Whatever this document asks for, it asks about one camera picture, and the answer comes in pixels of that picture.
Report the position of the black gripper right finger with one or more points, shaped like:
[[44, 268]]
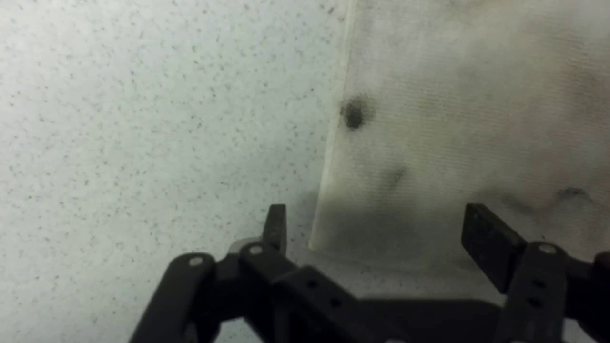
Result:
[[507, 254]]

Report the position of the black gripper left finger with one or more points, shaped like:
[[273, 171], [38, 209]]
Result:
[[273, 279]]

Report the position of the stained white cloth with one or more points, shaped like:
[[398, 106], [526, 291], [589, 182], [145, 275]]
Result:
[[469, 127]]

